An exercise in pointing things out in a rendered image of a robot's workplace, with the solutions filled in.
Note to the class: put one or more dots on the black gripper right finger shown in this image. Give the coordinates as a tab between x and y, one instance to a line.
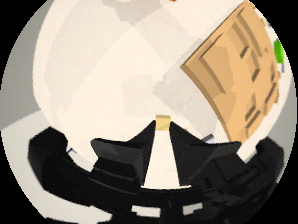
192	154

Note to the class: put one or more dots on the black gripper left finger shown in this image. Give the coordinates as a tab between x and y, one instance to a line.
136	151

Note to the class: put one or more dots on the lime green cube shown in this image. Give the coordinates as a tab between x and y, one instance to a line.
278	51

